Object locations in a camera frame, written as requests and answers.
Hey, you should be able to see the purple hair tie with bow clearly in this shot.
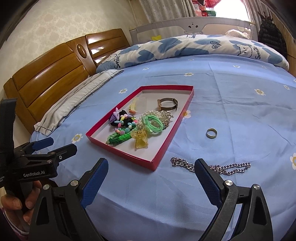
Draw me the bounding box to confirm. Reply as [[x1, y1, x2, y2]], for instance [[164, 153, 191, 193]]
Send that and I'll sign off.
[[108, 107, 121, 124]]

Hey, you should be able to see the yellow translucent hair claw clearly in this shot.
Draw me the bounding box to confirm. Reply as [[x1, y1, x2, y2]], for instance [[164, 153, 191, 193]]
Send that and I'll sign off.
[[130, 127, 148, 150]]

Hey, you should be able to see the pastel bead hair tie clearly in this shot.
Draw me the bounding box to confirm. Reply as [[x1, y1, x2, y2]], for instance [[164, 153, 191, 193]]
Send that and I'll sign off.
[[114, 115, 139, 136]]

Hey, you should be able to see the red shallow tray box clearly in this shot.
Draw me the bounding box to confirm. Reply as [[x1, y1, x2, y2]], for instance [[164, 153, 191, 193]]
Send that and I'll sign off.
[[86, 85, 194, 171]]

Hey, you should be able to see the blue floral bed sheet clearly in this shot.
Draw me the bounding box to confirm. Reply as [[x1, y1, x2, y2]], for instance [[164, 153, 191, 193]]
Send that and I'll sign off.
[[30, 54, 296, 241]]

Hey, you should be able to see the grey curtain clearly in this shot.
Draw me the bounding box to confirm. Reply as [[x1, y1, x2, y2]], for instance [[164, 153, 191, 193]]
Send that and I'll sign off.
[[138, 0, 196, 23]]

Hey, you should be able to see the silver ring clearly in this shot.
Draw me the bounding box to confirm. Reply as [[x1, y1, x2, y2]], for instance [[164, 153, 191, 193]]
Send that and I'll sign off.
[[206, 128, 218, 140]]

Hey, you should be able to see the green hair tie with bow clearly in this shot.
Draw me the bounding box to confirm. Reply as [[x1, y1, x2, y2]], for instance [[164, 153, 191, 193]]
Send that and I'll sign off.
[[140, 114, 165, 137]]

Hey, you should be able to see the person's left hand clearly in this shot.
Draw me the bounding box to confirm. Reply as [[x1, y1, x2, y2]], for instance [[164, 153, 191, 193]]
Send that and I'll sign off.
[[1, 181, 42, 231]]

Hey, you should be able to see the pearl bracelet with silver crown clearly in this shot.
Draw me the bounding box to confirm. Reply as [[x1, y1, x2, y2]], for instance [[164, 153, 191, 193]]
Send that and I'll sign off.
[[136, 109, 175, 130]]

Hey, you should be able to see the blue white heart quilt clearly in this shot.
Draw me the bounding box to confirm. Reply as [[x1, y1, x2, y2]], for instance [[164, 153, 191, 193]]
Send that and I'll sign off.
[[96, 35, 289, 73]]

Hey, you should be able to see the black down jacket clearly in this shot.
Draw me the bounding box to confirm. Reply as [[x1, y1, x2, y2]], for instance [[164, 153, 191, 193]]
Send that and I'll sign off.
[[258, 12, 287, 58]]

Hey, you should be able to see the black velvet scrunchie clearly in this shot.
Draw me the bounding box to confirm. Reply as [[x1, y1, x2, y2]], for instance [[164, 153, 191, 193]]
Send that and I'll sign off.
[[108, 108, 136, 128]]

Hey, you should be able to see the wooden wardrobe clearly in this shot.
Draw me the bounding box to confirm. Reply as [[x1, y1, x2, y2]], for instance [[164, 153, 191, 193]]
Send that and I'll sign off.
[[272, 13, 296, 76]]

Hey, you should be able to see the yellow hair comb with flowers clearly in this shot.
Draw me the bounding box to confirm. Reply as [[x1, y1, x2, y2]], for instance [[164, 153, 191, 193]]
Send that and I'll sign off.
[[128, 97, 147, 114]]

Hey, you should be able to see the grey striped pillow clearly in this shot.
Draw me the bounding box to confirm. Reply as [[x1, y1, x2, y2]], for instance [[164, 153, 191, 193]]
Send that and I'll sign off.
[[34, 70, 122, 136]]

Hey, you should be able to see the silver chain necklace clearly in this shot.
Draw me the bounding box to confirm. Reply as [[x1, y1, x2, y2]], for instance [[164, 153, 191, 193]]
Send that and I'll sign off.
[[170, 156, 252, 176]]

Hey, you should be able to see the wooden headboard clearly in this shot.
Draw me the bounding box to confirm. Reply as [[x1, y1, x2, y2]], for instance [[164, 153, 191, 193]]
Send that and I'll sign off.
[[4, 29, 130, 133]]

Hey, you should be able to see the green braided hair tie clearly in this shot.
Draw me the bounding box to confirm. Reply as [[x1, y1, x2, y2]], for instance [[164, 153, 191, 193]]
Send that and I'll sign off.
[[105, 132, 135, 146]]

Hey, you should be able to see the grey bed guard rail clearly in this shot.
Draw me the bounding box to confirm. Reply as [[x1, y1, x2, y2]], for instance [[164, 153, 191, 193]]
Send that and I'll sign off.
[[129, 16, 258, 44]]

